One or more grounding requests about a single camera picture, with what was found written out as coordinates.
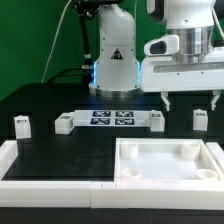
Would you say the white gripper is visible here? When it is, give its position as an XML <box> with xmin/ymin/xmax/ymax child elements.
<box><xmin>140</xmin><ymin>47</ymin><xmax>224</xmax><ymax>112</ymax></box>

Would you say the white square tabletop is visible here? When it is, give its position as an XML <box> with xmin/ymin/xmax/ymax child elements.
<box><xmin>114</xmin><ymin>138</ymin><xmax>224</xmax><ymax>181</ymax></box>

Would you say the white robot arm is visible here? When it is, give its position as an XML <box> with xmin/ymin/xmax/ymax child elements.
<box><xmin>89</xmin><ymin>0</ymin><xmax>224</xmax><ymax>103</ymax></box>

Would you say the white base tag plate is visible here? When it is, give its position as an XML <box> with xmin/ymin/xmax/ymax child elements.
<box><xmin>75</xmin><ymin>110</ymin><xmax>150</xmax><ymax>127</ymax></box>

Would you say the white U-shaped fence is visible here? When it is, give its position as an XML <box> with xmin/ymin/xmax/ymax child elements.
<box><xmin>0</xmin><ymin>140</ymin><xmax>224</xmax><ymax>210</ymax></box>

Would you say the black camera pole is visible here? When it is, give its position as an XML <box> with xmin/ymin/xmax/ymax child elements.
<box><xmin>71</xmin><ymin>0</ymin><xmax>124</xmax><ymax>83</ymax></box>

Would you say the black cable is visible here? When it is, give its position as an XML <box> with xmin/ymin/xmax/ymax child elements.
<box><xmin>46</xmin><ymin>66</ymin><xmax>84</xmax><ymax>84</ymax></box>

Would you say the white cable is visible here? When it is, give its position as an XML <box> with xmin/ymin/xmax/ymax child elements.
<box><xmin>41</xmin><ymin>0</ymin><xmax>73</xmax><ymax>84</ymax></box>

